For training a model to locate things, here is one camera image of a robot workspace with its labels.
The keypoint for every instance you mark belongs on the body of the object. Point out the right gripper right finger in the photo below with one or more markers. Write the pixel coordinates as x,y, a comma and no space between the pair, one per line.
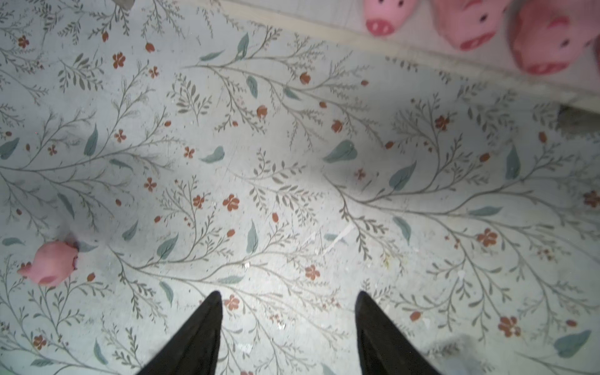
382,348

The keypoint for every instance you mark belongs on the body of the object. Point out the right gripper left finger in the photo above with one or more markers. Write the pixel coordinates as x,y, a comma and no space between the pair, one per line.
194,349

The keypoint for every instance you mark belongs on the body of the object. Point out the pink pig toy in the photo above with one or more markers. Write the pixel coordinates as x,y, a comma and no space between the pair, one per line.
384,17
468,24
548,36
53,263

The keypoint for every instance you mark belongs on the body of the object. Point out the pink pig toy top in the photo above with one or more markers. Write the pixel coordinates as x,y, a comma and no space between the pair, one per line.
548,36

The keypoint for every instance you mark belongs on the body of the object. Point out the white two-tier shelf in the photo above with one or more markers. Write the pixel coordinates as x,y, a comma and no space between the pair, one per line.
576,89

